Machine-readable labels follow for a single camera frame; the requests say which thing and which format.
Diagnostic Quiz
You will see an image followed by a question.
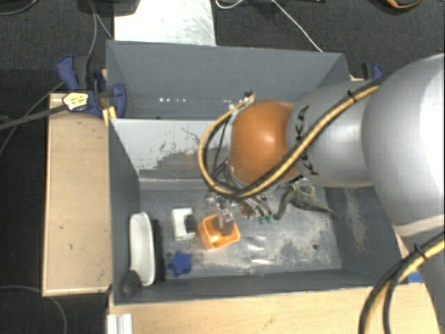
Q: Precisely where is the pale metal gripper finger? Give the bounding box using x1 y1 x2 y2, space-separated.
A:
222 209 236 238
214 202 225 230

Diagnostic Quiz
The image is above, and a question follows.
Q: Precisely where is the orange plastic cup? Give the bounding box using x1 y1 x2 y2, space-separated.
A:
196 214 242 251

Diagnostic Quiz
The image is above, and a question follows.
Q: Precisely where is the white and black box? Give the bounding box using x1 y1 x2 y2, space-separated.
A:
171 207 196 241

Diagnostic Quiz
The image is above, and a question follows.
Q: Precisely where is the dark grey toy animal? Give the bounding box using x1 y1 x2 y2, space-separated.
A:
273 182 343 222

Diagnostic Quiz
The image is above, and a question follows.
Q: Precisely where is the blue star-shaped toy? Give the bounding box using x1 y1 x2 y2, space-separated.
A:
167 250 193 278

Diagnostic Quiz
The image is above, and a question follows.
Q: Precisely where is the white brush with black knob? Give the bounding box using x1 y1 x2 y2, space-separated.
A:
119 212 156 299

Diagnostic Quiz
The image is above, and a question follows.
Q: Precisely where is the grey metal bin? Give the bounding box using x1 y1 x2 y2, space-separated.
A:
104 39 423 306

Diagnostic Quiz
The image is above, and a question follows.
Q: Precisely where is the pale wood board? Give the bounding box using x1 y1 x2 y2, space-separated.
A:
41 92 113 297

